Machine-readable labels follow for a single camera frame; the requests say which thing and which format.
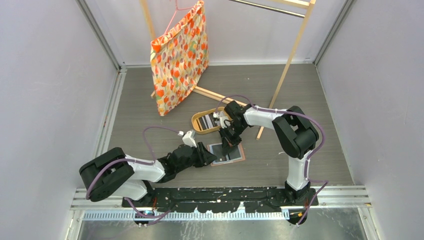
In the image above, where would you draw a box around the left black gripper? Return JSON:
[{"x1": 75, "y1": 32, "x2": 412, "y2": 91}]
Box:
[{"x1": 175, "y1": 141, "x2": 217, "y2": 173}]

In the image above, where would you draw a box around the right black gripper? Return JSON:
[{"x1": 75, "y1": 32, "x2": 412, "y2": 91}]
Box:
[{"x1": 219, "y1": 122, "x2": 247, "y2": 156}]

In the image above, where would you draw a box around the pink leather card holder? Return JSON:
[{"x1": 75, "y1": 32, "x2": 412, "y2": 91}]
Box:
[{"x1": 207, "y1": 143, "x2": 246, "y2": 167}]

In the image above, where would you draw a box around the tan oval card tray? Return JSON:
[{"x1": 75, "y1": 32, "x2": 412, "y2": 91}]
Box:
[{"x1": 191, "y1": 106, "x2": 232, "y2": 135}]

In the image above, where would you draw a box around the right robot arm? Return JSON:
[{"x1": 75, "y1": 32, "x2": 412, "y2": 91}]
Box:
[{"x1": 213, "y1": 101, "x2": 319, "y2": 205}]

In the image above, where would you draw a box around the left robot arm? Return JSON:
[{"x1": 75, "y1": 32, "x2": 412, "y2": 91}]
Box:
[{"x1": 78, "y1": 142, "x2": 217, "y2": 207}]

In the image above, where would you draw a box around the stack of credit cards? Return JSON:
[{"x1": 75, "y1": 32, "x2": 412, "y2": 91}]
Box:
[{"x1": 195, "y1": 112, "x2": 219, "y2": 132}]

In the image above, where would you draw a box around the floral orange fabric bag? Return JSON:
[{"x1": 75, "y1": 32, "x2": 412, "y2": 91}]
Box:
[{"x1": 150, "y1": 0, "x2": 209, "y2": 116}]

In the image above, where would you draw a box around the wooden clothes rack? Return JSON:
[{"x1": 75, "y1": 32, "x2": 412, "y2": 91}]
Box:
[{"x1": 139, "y1": 0, "x2": 316, "y2": 140}]

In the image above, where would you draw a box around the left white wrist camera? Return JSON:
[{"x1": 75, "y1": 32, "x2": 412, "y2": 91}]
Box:
[{"x1": 177, "y1": 129, "x2": 197, "y2": 148}]

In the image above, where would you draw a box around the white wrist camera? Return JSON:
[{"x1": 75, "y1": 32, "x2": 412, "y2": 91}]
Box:
[
  {"x1": 212, "y1": 111, "x2": 230, "y2": 129},
  {"x1": 177, "y1": 129, "x2": 197, "y2": 148}
]

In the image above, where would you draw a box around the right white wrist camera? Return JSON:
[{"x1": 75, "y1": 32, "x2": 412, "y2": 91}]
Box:
[{"x1": 212, "y1": 111, "x2": 230, "y2": 129}]

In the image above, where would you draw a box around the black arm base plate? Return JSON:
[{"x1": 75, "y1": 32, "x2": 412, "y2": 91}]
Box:
[{"x1": 131, "y1": 186, "x2": 318, "y2": 213}]

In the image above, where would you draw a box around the pink wire hanger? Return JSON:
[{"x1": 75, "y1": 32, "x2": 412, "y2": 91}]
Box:
[{"x1": 163, "y1": 0, "x2": 198, "y2": 35}]

